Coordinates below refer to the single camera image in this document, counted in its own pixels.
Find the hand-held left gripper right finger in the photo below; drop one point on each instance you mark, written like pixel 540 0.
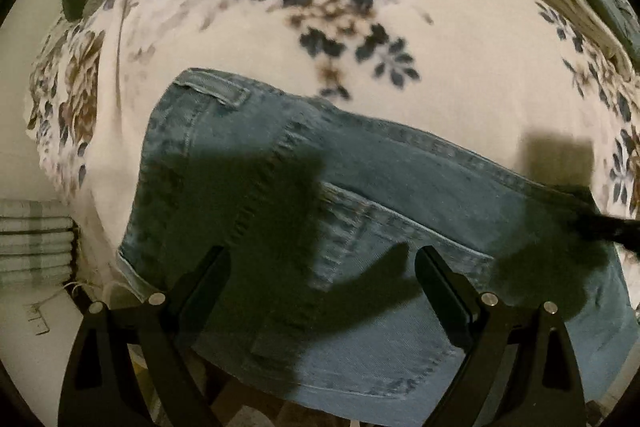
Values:
pixel 439 281

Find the blue denim pants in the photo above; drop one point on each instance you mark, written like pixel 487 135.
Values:
pixel 310 187

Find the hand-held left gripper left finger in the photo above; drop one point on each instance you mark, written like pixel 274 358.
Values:
pixel 209 273

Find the floral printed blanket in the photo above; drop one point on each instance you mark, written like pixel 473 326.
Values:
pixel 450 72

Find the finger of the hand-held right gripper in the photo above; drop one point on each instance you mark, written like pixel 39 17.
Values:
pixel 612 231

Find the striped folded cloth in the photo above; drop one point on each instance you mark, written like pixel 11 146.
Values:
pixel 35 242

